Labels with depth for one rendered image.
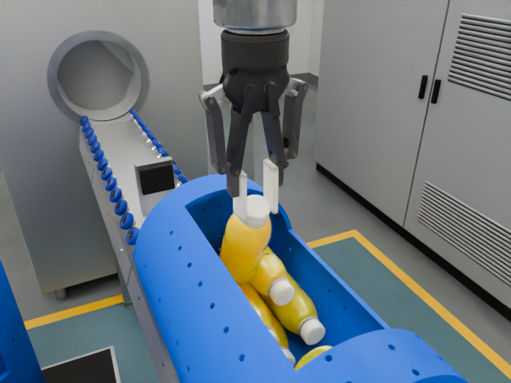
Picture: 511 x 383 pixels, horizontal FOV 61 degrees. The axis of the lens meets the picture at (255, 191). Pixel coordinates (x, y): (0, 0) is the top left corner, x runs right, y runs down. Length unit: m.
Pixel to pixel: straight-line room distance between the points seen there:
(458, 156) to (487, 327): 0.83
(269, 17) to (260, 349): 0.34
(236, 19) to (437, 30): 1.98
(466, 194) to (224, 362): 1.98
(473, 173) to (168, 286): 1.88
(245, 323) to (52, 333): 1.88
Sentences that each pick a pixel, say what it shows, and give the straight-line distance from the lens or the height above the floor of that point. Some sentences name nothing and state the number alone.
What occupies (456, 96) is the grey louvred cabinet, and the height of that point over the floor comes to 0.96.
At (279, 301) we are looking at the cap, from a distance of 0.71.
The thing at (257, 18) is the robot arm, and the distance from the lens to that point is 0.45.
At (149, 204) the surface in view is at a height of 0.96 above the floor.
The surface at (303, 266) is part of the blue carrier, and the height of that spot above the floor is 1.07.
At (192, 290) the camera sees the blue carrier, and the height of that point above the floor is 1.19.
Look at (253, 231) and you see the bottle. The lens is 0.59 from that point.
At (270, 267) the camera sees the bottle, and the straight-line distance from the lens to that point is 0.71.
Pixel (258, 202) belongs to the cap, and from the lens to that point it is 0.58.
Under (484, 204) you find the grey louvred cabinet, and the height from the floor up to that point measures 0.52.
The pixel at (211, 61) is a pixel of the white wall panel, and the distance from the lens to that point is 5.31.
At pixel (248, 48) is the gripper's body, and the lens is 0.47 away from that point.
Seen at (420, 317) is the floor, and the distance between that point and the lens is 2.34.
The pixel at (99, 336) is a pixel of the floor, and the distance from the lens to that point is 2.24.
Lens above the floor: 1.58
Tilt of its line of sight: 29 degrees down
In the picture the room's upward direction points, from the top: straight up
